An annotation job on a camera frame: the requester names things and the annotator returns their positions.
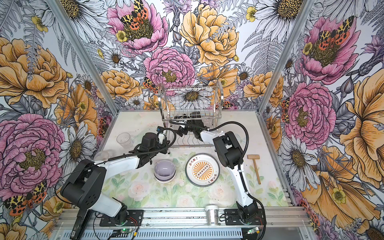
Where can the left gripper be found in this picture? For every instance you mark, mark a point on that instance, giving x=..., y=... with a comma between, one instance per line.
x=165, y=143

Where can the lavender bowl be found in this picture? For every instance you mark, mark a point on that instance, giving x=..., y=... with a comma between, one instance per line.
x=164, y=170

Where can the chrome two-tier dish rack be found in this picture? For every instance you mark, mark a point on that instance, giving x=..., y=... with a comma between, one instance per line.
x=189, y=110

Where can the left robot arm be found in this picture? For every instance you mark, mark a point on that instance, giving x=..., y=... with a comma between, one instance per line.
x=83, y=187

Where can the small wooden mallet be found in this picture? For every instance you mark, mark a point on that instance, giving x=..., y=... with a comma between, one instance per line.
x=254, y=158

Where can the green rimmed white plate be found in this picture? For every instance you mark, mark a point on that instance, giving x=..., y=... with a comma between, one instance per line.
x=202, y=184

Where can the pink patterned white plate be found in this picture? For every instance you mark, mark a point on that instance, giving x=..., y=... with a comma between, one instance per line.
x=202, y=167

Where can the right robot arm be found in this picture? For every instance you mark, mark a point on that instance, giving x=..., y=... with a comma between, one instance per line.
x=231, y=156

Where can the black handheld device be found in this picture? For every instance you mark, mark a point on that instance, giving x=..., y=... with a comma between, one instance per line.
x=80, y=225

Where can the aluminium front rail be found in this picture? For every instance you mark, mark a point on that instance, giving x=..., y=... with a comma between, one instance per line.
x=167, y=218

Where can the clear glass tumbler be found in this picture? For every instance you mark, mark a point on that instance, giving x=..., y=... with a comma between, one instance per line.
x=125, y=140

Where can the clear plastic cup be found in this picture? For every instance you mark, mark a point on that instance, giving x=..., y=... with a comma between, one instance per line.
x=101, y=156

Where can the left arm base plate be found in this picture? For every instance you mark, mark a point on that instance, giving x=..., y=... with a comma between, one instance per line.
x=129, y=218

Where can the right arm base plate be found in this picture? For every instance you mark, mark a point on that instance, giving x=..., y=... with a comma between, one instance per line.
x=232, y=218

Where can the white cylinder on rail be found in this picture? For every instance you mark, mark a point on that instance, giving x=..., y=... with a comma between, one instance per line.
x=212, y=214

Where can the green circuit board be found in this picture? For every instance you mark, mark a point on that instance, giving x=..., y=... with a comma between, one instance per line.
x=128, y=231

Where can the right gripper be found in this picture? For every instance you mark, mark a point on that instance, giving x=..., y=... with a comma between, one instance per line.
x=181, y=128

